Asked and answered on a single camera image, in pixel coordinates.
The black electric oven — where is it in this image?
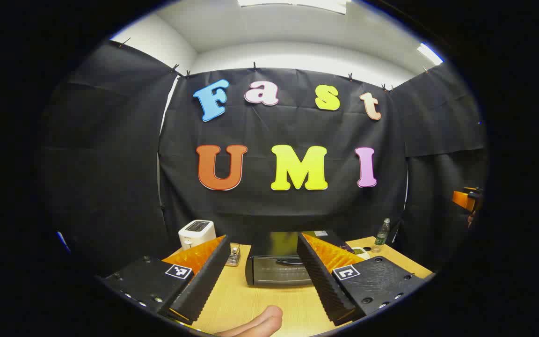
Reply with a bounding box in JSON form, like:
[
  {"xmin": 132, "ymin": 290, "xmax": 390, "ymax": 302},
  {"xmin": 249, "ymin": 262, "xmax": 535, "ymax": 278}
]
[{"xmin": 245, "ymin": 230, "xmax": 355, "ymax": 287}]

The white toaster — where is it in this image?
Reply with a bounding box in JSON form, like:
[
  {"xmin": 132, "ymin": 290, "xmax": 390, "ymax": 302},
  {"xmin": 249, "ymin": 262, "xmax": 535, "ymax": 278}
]
[{"xmin": 178, "ymin": 220, "xmax": 217, "ymax": 251}]

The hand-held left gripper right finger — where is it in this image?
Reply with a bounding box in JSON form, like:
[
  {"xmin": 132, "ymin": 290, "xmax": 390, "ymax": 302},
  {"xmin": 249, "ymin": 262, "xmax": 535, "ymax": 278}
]
[{"xmin": 296, "ymin": 232, "xmax": 428, "ymax": 327}]

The ceiling light panel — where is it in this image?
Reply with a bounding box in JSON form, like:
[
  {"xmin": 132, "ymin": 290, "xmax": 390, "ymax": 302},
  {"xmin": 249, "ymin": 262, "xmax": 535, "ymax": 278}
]
[
  {"xmin": 237, "ymin": 0, "xmax": 350, "ymax": 14},
  {"xmin": 416, "ymin": 43, "xmax": 444, "ymax": 66}
]

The black backdrop cloth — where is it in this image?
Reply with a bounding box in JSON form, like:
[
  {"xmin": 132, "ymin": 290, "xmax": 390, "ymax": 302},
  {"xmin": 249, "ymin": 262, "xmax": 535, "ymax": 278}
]
[{"xmin": 40, "ymin": 40, "xmax": 490, "ymax": 277}]

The row of black cloth clips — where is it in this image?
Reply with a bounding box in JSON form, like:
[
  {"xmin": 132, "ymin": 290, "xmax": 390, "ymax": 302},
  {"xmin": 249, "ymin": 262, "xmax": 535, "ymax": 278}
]
[{"xmin": 119, "ymin": 37, "xmax": 431, "ymax": 93}]

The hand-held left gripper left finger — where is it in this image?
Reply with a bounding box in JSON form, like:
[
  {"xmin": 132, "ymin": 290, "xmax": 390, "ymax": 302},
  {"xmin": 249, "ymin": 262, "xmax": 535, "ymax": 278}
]
[{"xmin": 100, "ymin": 234, "xmax": 232, "ymax": 325}]

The green plastic bottle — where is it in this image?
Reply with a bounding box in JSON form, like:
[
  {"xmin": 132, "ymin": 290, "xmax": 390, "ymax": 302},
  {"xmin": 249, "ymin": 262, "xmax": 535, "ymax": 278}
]
[{"xmin": 371, "ymin": 218, "xmax": 391, "ymax": 254}]

